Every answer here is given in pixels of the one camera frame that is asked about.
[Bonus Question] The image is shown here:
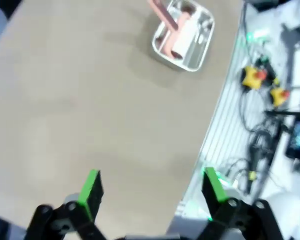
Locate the rectangular stainless steel tray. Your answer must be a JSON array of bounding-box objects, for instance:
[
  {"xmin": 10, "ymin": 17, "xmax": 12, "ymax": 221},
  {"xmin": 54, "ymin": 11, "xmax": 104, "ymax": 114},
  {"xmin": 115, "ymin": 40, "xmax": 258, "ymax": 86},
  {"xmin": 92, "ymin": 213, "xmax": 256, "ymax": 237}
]
[{"xmin": 151, "ymin": 0, "xmax": 216, "ymax": 73}]

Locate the black stand bar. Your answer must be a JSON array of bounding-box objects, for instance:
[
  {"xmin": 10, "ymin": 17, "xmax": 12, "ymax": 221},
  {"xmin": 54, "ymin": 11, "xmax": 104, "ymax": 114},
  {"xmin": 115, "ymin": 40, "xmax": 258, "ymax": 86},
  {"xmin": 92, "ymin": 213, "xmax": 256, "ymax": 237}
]
[{"xmin": 264, "ymin": 109, "xmax": 300, "ymax": 119}]

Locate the black cable bundle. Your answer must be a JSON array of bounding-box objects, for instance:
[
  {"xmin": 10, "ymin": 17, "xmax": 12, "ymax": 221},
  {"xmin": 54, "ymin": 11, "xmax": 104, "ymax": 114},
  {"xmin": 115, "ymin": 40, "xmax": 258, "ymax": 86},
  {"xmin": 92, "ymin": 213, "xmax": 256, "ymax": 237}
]
[{"xmin": 224, "ymin": 89, "xmax": 293, "ymax": 198}]

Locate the white slotted mounting frame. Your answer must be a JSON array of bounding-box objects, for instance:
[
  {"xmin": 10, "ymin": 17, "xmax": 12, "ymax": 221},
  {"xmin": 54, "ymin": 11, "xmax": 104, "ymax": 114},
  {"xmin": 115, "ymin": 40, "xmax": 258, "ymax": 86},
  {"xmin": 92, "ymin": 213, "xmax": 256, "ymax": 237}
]
[{"xmin": 173, "ymin": 0, "xmax": 256, "ymax": 240}]

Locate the pink handled lint roller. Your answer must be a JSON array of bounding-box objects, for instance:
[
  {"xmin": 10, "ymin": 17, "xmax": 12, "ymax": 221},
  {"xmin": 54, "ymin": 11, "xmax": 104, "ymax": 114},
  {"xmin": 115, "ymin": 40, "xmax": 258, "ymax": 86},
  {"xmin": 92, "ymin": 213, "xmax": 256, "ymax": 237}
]
[{"xmin": 147, "ymin": 0, "xmax": 200, "ymax": 60}]

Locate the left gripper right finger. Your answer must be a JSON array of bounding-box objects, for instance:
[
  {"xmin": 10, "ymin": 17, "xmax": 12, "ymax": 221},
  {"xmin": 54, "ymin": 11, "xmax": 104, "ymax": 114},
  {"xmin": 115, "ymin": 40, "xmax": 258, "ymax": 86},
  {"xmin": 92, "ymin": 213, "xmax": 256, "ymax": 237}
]
[{"xmin": 194, "ymin": 166, "xmax": 285, "ymax": 240}]

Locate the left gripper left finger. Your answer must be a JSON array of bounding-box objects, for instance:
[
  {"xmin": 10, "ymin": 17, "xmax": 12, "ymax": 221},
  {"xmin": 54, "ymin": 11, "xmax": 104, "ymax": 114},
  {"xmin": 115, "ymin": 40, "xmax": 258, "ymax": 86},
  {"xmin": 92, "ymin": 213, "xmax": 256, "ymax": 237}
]
[{"xmin": 24, "ymin": 169, "xmax": 108, "ymax": 240}]

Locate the white box green light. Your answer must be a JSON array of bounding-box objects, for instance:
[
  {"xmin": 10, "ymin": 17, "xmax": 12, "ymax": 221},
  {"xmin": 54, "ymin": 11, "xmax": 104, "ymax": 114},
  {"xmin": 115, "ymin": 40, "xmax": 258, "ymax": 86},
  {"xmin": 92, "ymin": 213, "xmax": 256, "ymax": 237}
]
[{"xmin": 246, "ymin": 28, "xmax": 271, "ymax": 42}]

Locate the yellow emergency stop button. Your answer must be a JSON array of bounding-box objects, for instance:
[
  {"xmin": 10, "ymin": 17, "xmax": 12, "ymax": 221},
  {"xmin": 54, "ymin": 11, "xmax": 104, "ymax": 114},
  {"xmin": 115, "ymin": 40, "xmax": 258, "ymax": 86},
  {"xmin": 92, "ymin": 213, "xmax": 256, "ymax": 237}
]
[
  {"xmin": 269, "ymin": 86, "xmax": 291, "ymax": 107},
  {"xmin": 241, "ymin": 66, "xmax": 268, "ymax": 90}
]

